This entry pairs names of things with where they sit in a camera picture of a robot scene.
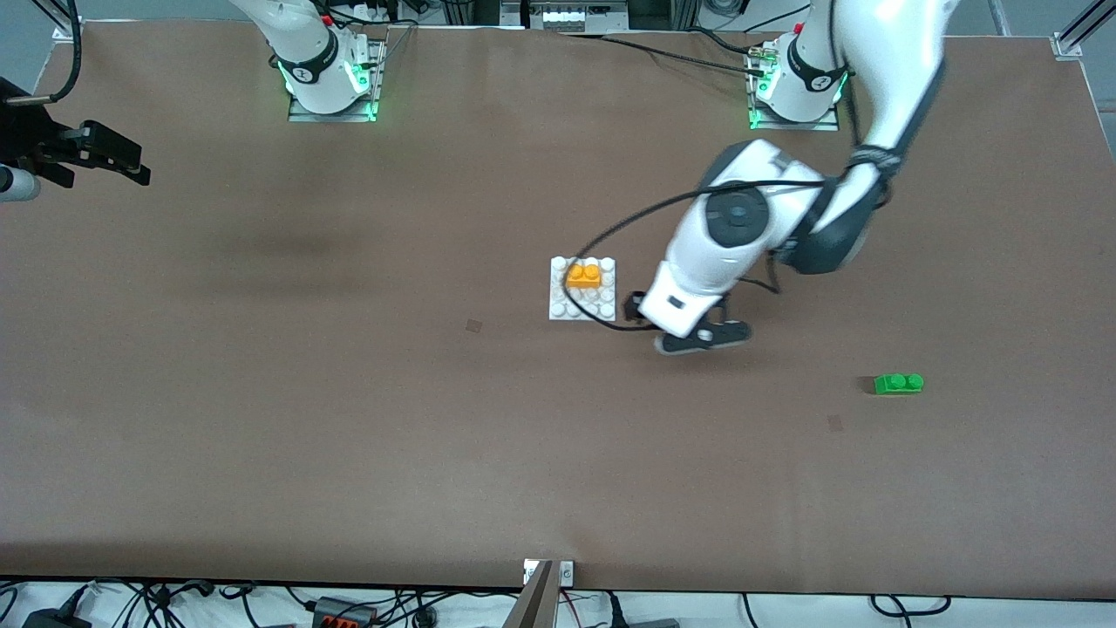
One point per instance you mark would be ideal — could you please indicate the black power adapter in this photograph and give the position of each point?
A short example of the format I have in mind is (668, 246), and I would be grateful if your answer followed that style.
(52, 621)

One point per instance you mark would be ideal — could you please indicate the black left camera mount bracket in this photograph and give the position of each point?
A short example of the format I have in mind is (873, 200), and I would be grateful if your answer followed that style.
(715, 336)

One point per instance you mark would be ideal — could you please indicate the silver table edge clamp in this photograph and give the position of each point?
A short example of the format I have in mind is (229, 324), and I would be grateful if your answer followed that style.
(567, 573)

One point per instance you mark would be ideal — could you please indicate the grey-brown camera pole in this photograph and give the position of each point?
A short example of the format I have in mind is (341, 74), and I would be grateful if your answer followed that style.
(534, 606)

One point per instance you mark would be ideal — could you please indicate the aluminium frame profile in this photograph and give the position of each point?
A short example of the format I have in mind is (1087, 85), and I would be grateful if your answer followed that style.
(57, 10)
(1094, 17)

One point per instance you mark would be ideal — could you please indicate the grey power strip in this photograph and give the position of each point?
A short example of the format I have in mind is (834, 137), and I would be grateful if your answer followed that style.
(562, 17)

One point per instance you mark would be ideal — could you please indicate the black connector with orange levers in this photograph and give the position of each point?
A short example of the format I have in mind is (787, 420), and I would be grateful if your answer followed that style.
(344, 615)

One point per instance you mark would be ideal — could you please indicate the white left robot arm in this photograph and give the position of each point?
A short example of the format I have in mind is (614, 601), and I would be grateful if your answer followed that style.
(898, 70)

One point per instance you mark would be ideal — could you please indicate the yellow two-stud block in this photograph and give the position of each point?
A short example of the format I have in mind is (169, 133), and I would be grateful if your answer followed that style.
(586, 279)

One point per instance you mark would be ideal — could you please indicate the silver table corner bracket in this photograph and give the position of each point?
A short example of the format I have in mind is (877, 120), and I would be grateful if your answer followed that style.
(1068, 48)
(68, 33)

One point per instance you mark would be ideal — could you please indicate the white studded base plate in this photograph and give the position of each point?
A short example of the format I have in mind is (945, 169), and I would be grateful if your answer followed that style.
(602, 305)

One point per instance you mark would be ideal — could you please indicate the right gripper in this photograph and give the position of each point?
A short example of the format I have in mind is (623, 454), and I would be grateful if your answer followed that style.
(33, 139)

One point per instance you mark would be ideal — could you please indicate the black plug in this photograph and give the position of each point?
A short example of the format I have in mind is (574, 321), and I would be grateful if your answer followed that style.
(617, 615)

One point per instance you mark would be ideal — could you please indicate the green two-stud block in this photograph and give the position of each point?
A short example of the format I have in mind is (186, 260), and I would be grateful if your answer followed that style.
(898, 385)

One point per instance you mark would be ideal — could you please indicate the dark grey box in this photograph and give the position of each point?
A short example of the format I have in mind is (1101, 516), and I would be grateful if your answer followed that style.
(654, 624)

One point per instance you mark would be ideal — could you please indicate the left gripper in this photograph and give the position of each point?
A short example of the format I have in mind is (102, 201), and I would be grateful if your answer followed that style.
(629, 308)

